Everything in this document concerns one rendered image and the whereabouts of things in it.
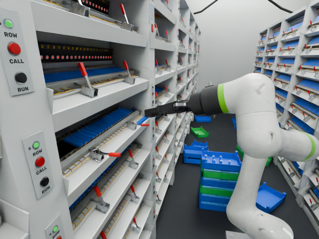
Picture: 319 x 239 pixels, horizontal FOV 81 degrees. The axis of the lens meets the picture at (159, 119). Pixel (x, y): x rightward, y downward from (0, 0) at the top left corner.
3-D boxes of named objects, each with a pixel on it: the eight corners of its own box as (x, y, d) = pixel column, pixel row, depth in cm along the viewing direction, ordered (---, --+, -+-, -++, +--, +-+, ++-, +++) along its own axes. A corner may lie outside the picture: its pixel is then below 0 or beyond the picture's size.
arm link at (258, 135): (274, 131, 76) (308, 127, 68) (278, 160, 73) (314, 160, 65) (226, 117, 53) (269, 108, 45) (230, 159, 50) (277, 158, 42)
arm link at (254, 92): (273, 77, 57) (269, 60, 48) (279, 117, 54) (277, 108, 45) (225, 87, 64) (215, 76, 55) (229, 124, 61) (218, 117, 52)
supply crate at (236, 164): (236, 159, 163) (237, 151, 161) (241, 172, 145) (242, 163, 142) (201, 155, 169) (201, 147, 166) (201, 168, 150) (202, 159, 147)
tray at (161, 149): (172, 139, 176) (176, 126, 171) (153, 177, 120) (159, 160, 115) (152, 132, 179) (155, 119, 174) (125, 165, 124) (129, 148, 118)
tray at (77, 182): (147, 125, 100) (152, 109, 96) (65, 211, 44) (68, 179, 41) (114, 113, 103) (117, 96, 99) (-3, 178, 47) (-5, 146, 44)
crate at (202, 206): (230, 197, 176) (231, 189, 174) (235, 213, 157) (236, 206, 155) (198, 192, 181) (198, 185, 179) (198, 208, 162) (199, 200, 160)
